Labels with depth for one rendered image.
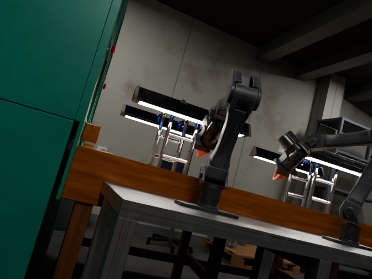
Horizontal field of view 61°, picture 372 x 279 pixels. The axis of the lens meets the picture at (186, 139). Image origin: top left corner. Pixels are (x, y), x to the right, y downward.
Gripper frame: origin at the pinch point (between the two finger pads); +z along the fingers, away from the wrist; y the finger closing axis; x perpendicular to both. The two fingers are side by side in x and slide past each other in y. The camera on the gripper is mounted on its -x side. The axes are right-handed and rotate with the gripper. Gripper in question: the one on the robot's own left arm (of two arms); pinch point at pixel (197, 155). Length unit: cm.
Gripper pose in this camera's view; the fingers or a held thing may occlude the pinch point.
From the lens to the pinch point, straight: 132.2
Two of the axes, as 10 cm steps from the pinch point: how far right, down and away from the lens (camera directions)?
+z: -3.9, 6.5, 6.5
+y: -9.2, -2.8, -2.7
